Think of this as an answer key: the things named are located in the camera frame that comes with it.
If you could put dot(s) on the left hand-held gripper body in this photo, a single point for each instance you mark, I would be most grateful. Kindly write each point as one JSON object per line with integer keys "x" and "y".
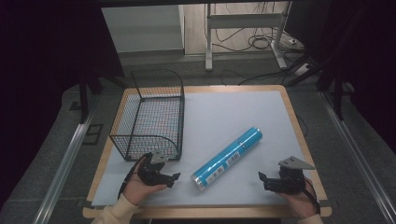
{"x": 149, "y": 171}

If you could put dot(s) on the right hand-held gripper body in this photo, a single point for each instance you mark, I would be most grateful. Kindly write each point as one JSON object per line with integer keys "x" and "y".
{"x": 291, "y": 179}

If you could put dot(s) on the blue cylindrical roll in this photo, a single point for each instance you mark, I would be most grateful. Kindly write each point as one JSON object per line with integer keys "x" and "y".
{"x": 227, "y": 157}

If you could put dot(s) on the person's left hand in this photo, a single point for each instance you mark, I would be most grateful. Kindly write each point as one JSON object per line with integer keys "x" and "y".
{"x": 137, "y": 188}

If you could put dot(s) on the person's right hand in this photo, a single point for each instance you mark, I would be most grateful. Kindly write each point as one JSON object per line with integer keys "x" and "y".
{"x": 300, "y": 203}

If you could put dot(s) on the black floor socket plate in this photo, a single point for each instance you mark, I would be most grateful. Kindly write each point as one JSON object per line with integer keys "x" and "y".
{"x": 92, "y": 133}

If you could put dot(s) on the light grey table mat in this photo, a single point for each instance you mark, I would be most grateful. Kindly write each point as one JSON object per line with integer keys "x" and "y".
{"x": 224, "y": 115}

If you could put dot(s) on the black metal stand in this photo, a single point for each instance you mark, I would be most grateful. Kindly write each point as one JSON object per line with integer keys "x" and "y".
{"x": 338, "y": 99}
{"x": 83, "y": 99}

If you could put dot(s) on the white power strip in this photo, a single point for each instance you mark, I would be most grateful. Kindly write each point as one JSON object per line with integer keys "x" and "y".
{"x": 302, "y": 70}

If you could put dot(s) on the white cabinet panel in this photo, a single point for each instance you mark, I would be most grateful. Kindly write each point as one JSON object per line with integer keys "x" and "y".
{"x": 141, "y": 28}

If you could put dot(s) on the dark curtain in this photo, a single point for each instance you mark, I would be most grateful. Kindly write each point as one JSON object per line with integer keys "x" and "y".
{"x": 46, "y": 46}
{"x": 367, "y": 56}

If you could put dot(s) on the silver metal floor rail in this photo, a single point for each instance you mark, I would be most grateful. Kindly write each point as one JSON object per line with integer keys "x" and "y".
{"x": 358, "y": 155}
{"x": 67, "y": 161}

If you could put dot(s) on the white metal desk frame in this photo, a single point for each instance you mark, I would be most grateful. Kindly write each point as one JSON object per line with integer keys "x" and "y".
{"x": 246, "y": 21}

